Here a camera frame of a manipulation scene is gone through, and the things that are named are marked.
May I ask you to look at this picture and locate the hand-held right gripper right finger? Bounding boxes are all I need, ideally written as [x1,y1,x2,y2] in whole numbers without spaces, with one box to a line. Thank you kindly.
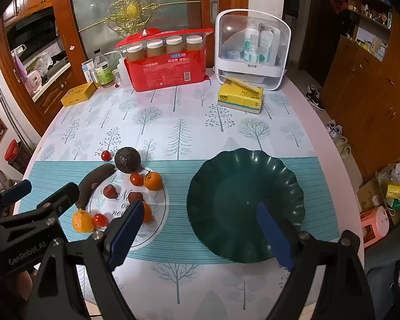
[256,202,377,320]

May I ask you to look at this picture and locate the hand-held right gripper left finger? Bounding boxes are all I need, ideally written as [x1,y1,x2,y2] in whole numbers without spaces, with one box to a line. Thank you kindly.
[31,200,145,320]

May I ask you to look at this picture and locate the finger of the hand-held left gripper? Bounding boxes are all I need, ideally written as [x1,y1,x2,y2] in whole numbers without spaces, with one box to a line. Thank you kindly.
[0,183,81,232]
[0,179,33,219]

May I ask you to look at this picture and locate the small orange tangerine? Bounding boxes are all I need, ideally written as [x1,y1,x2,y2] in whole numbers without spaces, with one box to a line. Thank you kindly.
[141,202,153,224]

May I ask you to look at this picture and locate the yellowish orange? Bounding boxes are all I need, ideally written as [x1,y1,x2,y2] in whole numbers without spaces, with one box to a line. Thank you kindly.
[72,209,94,233]

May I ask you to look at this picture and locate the overripe dark banana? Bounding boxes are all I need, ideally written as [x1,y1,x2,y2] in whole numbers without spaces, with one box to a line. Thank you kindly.
[76,163,116,209]

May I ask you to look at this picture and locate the orange tangerine with stem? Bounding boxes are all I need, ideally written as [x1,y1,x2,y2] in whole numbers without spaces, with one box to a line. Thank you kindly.
[144,170,163,191]

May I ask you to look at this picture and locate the dark green scalloped plate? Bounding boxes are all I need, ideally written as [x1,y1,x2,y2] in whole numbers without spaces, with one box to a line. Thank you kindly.
[187,148,305,264]

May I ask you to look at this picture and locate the dark avocado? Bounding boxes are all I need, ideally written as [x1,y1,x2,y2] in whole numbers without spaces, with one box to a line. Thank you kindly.
[115,147,141,174]

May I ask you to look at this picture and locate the person's left hand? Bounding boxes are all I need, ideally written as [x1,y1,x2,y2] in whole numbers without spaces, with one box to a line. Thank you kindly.
[5,269,34,310]

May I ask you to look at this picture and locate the red-lidded trash bin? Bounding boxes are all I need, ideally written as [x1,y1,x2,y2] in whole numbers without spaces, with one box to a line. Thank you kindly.
[4,139,32,174]

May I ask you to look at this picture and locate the teal striped table runner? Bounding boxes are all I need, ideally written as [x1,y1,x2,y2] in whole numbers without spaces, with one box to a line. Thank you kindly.
[15,157,341,261]

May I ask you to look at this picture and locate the pink plastic stool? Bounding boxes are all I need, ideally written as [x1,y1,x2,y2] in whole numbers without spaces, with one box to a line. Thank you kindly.
[359,206,391,248]

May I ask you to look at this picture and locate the yellow cardboard box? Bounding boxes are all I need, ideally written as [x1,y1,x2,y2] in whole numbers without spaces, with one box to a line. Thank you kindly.
[61,82,97,108]

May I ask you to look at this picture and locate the grey chair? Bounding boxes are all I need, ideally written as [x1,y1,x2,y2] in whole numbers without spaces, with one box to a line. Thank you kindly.
[363,233,400,320]

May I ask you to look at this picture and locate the pale slippers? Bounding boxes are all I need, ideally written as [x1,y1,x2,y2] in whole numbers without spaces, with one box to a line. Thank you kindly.
[335,136,352,160]

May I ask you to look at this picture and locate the white shoes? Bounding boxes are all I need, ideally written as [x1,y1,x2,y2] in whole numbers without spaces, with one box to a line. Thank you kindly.
[326,120,344,138]

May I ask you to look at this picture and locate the white and blue carton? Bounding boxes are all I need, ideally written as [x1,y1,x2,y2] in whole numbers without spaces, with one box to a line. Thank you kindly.
[82,58,97,83]

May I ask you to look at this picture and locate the clear bottle with green label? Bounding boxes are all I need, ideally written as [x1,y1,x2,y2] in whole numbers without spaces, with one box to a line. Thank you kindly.
[93,49,114,88]

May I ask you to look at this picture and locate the yellow plastic bag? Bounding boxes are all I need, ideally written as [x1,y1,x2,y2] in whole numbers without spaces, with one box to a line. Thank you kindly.
[377,163,400,210]

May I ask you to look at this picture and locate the white squeeze bottle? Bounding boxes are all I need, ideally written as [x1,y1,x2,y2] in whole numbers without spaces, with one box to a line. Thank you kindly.
[118,57,129,85]

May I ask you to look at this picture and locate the yellow tissue pack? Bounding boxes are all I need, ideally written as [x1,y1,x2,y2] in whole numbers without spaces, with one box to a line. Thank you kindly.
[218,78,265,114]

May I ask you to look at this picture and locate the black sneaker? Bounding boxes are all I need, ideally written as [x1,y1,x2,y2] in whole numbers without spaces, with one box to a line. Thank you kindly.
[305,85,326,111]

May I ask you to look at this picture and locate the white-lidded jar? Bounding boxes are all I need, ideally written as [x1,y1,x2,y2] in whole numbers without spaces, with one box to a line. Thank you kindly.
[125,43,144,61]
[146,39,164,58]
[186,35,204,53]
[166,36,183,54]

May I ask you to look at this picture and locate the red drink bottle pack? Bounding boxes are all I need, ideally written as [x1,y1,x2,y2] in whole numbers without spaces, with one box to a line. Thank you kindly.
[115,28,211,92]

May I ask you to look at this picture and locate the brown wooden cabinet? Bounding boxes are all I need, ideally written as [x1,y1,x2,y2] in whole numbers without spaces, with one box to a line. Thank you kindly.
[322,35,400,187]

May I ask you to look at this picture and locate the teal and white bottle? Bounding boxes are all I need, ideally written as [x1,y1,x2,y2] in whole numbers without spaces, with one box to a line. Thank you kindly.
[243,27,259,61]

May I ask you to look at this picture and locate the gold door ornament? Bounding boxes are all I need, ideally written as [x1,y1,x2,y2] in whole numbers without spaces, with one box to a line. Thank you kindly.
[78,0,201,37]

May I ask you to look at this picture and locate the dark wooden door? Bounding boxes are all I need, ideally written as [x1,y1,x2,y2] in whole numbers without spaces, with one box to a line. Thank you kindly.
[298,0,350,74]

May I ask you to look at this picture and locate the wooden shelf with items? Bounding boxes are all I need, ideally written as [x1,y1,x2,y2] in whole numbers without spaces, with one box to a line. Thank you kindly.
[348,0,394,62]

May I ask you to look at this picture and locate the white storage box with handle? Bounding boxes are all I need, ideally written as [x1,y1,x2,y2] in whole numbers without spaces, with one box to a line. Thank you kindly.
[214,9,291,91]

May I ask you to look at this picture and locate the silver door handle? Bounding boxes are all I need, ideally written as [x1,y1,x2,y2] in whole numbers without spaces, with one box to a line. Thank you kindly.
[209,0,220,24]

